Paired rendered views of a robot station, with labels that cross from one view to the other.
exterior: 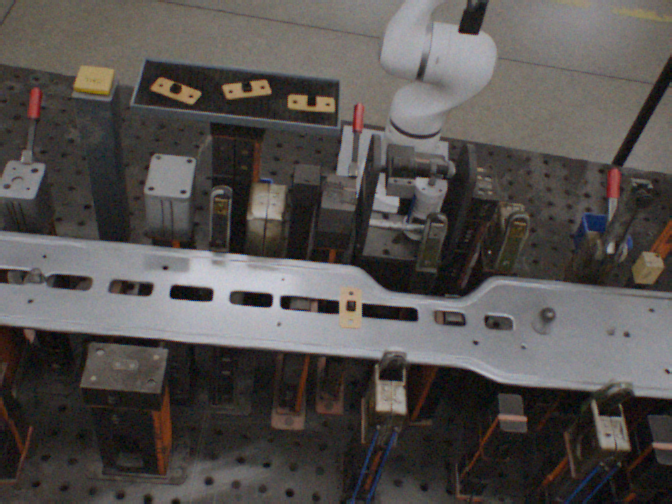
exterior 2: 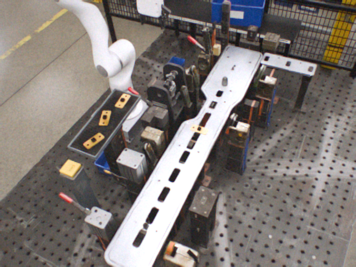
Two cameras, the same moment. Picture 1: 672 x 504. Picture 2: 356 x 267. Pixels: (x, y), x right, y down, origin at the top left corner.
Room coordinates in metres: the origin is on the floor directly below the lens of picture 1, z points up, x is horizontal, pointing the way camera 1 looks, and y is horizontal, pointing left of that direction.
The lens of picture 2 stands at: (0.28, 0.85, 2.26)
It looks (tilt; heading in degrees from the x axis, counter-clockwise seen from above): 51 degrees down; 307
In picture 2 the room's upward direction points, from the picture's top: 5 degrees counter-clockwise
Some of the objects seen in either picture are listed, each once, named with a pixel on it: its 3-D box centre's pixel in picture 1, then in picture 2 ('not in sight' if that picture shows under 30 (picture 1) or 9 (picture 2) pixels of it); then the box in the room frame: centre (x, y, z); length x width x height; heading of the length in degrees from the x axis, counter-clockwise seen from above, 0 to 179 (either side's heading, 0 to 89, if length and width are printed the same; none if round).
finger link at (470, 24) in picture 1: (474, 19); (164, 21); (1.02, -0.13, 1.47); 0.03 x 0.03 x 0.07; 7
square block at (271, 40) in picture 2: not in sight; (267, 62); (0.78, -0.79, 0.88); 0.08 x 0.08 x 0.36; 7
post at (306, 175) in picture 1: (297, 243); (152, 143); (1.01, 0.08, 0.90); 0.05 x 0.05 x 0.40; 7
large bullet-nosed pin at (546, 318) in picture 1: (544, 320); (225, 81); (0.86, -0.38, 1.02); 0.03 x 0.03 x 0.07
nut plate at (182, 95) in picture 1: (175, 89); (93, 139); (1.09, 0.34, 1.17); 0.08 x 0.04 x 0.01; 77
